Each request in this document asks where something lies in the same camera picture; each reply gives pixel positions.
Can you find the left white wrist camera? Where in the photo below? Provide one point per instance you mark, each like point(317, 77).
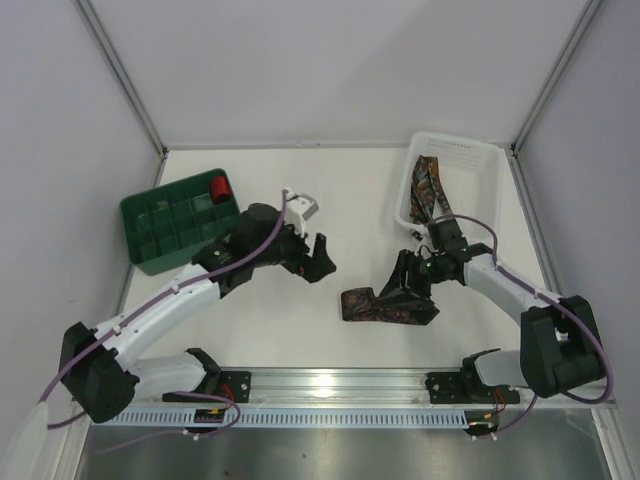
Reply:
point(298, 209)

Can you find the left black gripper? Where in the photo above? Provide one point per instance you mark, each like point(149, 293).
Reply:
point(304, 257)

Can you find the dark brown patterned tie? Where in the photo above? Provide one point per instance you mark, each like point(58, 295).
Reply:
point(362, 305)

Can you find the right aluminium frame post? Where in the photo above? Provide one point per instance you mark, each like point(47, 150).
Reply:
point(568, 51)

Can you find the aluminium frame post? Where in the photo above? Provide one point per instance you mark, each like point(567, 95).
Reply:
point(568, 51)
point(111, 57)

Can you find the orange blue patterned tie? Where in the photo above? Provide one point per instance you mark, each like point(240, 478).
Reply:
point(426, 190)

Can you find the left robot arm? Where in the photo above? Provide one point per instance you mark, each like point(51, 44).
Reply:
point(215, 271)

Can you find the white plastic basket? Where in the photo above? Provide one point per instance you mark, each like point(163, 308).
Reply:
point(471, 173)

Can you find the aluminium mounting rail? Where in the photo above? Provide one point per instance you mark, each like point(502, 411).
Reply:
point(330, 385)

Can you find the white slotted cable duct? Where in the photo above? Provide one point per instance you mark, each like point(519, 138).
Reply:
point(174, 417)

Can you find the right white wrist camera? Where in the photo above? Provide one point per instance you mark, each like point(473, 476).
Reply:
point(418, 235)

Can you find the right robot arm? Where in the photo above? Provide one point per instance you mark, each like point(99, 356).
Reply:
point(560, 348)

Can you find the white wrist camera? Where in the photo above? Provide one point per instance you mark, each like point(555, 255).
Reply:
point(418, 235)
point(298, 209)

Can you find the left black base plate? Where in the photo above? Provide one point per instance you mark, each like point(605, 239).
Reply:
point(233, 385)

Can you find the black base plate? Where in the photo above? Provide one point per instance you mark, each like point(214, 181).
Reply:
point(460, 387)
point(233, 385)

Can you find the green compartment tray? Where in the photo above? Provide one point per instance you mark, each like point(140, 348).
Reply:
point(166, 226)

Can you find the red rolled tie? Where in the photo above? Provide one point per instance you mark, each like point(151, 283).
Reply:
point(219, 189)

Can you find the left aluminium frame post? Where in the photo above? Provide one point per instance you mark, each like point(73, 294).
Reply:
point(111, 57)

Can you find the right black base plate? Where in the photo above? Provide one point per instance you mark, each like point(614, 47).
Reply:
point(460, 387)

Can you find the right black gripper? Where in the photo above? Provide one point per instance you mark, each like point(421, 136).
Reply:
point(407, 273)

